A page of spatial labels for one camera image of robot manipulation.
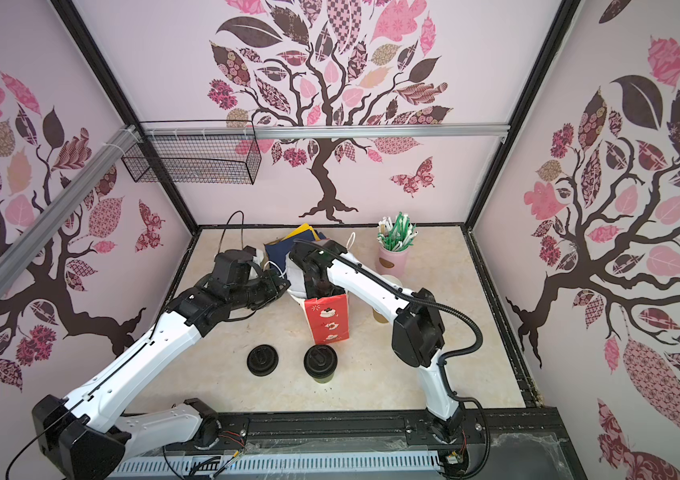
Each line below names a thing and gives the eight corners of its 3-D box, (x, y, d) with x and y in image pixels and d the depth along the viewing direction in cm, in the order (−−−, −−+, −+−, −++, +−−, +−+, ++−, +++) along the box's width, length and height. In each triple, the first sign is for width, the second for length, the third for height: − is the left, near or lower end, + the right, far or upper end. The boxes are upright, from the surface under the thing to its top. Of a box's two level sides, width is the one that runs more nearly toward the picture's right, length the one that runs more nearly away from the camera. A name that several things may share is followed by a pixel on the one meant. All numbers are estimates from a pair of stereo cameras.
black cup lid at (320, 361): (307, 387, 82) (302, 374, 73) (310, 360, 87) (305, 344, 78) (336, 387, 82) (335, 374, 73) (337, 360, 87) (336, 344, 78)
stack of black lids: (245, 376, 85) (243, 373, 82) (252, 348, 90) (249, 344, 88) (276, 376, 85) (274, 373, 82) (280, 348, 90) (278, 344, 88)
